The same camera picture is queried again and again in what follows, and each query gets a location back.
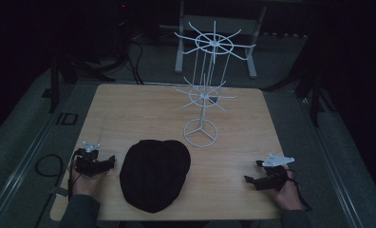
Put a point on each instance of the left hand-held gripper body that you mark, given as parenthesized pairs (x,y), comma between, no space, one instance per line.
(87,160)

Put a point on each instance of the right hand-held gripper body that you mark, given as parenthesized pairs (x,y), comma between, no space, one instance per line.
(276,172)

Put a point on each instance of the black hat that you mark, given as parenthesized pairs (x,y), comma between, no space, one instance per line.
(154,175)

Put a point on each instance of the grey tape piece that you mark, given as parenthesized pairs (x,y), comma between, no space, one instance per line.
(59,191)

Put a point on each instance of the black tripod stand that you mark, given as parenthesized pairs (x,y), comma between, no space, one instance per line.
(53,88)
(315,95)

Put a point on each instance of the black rectangular floor frame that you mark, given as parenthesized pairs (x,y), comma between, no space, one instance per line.
(69,119)

